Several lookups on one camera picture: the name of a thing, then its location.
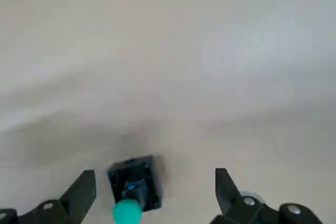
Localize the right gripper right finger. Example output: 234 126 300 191
209 168 326 224

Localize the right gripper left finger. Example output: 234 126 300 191
0 170 96 224

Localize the green push button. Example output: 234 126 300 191
112 175 148 224

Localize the black button box base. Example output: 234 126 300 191
107 155 163 212

